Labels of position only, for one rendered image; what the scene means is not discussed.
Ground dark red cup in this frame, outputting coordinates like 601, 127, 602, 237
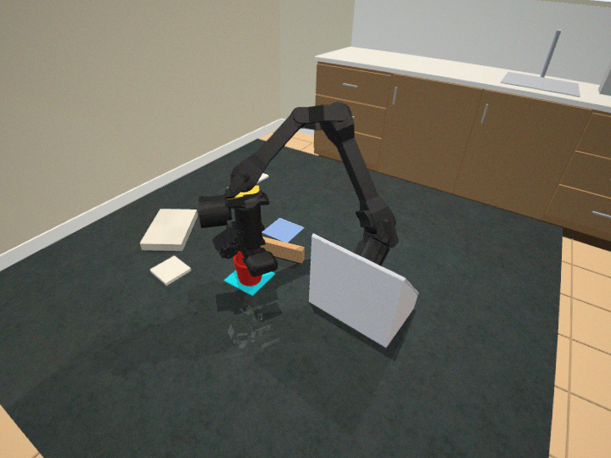
233, 251, 262, 287

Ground yellow rectangular block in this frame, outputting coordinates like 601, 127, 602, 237
235, 186, 259, 198

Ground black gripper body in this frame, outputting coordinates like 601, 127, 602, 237
233, 221, 277, 277

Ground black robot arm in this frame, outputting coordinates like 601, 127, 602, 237
199, 101, 398, 266

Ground light brown wooden beam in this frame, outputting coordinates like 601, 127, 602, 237
260, 237, 305, 263

